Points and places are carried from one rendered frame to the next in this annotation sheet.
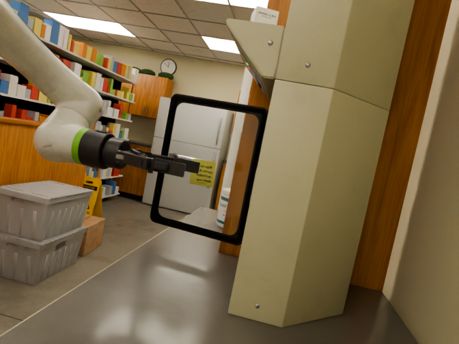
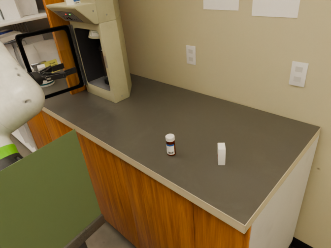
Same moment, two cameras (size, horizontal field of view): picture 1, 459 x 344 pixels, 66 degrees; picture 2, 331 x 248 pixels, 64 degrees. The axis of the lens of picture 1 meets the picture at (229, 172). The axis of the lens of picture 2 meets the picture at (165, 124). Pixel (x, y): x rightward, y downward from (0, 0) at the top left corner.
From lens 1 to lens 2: 111 cm
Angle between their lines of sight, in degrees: 55
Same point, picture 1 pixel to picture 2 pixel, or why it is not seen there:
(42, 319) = (94, 133)
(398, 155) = not seen: hidden behind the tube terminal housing
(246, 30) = (83, 9)
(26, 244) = not seen: outside the picture
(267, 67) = (95, 20)
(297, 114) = (110, 32)
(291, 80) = (104, 21)
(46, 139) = not seen: hidden behind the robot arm
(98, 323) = (104, 124)
